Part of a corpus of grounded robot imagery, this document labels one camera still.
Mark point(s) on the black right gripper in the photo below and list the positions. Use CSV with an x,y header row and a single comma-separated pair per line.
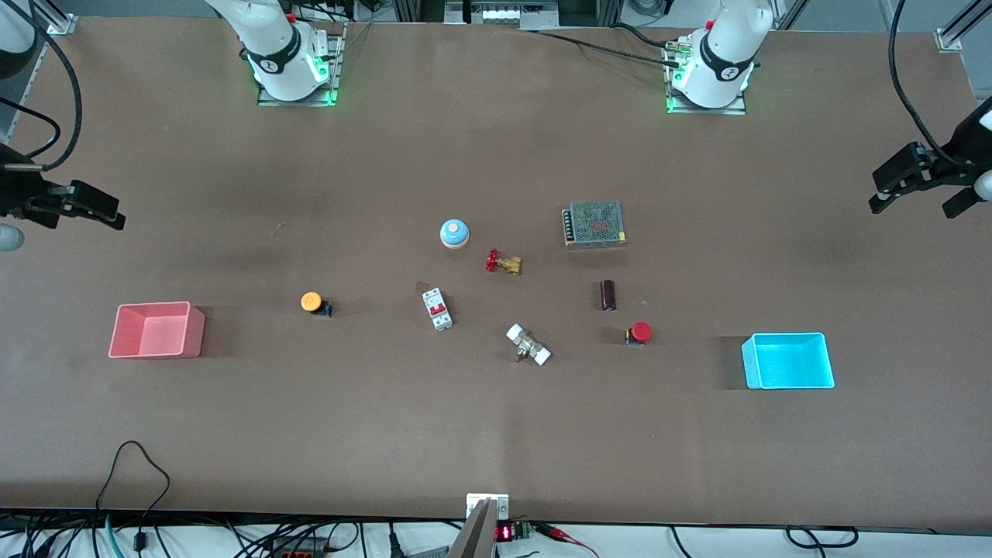
x,y
17,192

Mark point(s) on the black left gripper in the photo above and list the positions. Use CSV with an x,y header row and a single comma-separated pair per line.
x,y
950,170

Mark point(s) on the yellow push button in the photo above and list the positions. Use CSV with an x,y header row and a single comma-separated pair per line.
x,y
311,301

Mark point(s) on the red push button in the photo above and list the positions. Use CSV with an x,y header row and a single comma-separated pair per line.
x,y
641,332

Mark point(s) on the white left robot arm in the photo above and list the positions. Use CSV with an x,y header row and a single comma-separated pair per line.
x,y
725,54

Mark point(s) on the pink plastic bin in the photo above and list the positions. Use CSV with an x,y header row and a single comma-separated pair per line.
x,y
155,333

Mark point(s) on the cyan plastic bin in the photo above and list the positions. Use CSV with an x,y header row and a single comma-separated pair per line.
x,y
790,364

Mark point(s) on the metal mesh power supply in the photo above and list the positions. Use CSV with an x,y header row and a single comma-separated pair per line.
x,y
597,225

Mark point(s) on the dark brown cylinder capacitor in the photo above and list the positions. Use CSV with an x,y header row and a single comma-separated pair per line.
x,y
608,295

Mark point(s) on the white circuit breaker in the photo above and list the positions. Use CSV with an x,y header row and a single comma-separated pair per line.
x,y
438,310

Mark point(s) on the blue dome button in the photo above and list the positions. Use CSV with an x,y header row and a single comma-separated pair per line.
x,y
455,232

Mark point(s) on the metal fitting white ends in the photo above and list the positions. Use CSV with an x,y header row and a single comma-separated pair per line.
x,y
528,345

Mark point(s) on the white power strip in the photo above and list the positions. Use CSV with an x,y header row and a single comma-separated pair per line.
x,y
504,14

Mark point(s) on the aluminium profile bar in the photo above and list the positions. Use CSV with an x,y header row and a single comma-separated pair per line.
x,y
474,539

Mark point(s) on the red digit display module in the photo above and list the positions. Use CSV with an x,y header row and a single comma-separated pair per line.
x,y
505,532

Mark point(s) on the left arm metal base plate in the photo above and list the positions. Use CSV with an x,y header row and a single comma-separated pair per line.
x,y
736,111

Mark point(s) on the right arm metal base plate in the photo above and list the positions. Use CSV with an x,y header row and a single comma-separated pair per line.
x,y
336,74

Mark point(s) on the white metal bracket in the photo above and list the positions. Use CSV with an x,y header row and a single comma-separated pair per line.
x,y
474,504

